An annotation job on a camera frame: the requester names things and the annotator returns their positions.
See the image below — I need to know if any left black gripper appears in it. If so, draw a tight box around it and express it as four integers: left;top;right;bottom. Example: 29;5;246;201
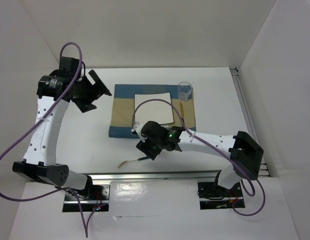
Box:
71;69;112;113

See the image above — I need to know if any gold fork dark handle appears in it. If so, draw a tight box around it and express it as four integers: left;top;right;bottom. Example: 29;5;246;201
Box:
117;156;149;169

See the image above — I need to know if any white square plate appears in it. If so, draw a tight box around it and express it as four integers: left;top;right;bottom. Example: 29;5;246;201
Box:
134;92;174;125

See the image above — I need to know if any blue tan cloth placemat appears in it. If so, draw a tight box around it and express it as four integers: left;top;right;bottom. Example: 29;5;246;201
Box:
108;84;196;139

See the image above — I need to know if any gold knife dark handle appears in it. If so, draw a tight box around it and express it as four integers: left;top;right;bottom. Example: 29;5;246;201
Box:
179;101;185;125

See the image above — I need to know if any clear plastic cup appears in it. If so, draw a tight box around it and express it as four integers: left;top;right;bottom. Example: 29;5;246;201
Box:
177;81;193;102

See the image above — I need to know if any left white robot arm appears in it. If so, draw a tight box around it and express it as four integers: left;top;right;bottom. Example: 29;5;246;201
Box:
12;56;111;200

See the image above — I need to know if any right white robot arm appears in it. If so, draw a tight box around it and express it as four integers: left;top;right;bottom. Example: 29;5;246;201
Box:
131;121;264;196

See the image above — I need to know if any aluminium rail front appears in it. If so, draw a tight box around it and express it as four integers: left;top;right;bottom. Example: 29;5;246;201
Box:
33;168;270;182

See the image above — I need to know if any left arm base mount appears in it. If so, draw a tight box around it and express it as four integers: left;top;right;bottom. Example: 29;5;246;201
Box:
62;182;111;213

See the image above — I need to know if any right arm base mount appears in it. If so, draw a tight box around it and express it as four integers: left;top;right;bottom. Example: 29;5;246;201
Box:
197;182;246;210

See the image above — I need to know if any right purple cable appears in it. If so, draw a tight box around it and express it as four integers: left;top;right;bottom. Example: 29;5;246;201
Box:
131;98;267;216

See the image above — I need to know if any purple cable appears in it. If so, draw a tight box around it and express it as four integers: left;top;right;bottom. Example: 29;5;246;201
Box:
131;98;267;216
0;42;90;238

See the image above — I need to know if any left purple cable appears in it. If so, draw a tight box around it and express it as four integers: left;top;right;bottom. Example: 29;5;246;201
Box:
0;42;90;238

